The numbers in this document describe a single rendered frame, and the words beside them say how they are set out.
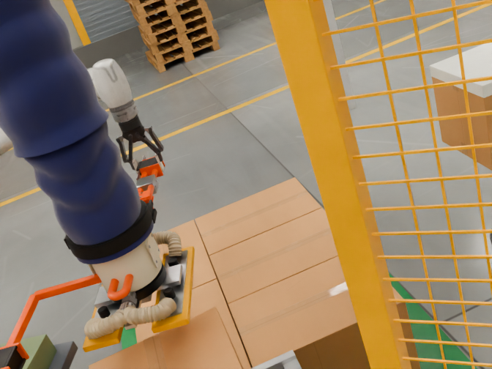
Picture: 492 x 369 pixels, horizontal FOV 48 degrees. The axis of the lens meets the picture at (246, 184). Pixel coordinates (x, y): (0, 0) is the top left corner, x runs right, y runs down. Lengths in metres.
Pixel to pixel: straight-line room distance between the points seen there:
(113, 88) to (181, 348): 0.88
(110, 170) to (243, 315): 1.07
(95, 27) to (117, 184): 9.65
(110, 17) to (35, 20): 9.70
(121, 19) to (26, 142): 9.70
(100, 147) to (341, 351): 1.20
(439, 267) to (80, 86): 2.24
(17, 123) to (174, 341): 0.74
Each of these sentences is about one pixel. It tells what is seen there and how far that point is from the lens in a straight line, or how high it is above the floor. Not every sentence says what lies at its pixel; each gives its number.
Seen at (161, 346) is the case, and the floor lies 0.95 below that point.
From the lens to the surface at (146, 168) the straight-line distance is 2.04.
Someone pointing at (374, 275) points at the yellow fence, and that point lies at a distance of 0.80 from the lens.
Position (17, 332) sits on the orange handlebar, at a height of 1.21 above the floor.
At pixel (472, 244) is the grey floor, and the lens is 3.21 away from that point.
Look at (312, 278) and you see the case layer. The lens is 2.31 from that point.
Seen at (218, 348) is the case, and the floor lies 0.95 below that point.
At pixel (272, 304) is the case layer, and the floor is 0.54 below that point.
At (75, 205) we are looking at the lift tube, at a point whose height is 1.45.
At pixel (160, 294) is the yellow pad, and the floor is 1.10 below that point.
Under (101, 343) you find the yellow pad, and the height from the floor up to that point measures 1.09.
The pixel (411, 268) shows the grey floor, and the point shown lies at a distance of 3.11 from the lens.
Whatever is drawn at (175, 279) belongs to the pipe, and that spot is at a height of 1.12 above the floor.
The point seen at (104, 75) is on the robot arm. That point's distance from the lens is 1.93.
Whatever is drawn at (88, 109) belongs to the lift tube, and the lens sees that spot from 1.34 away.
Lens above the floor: 1.97
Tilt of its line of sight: 27 degrees down
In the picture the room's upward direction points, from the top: 20 degrees counter-clockwise
